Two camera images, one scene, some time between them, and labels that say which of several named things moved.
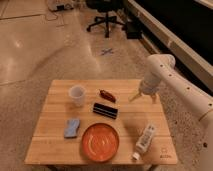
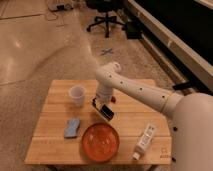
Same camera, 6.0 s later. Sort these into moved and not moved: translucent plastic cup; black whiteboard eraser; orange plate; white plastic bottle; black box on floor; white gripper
Moved: black whiteboard eraser; white gripper
Not moved: white plastic bottle; orange plate; translucent plastic cup; black box on floor
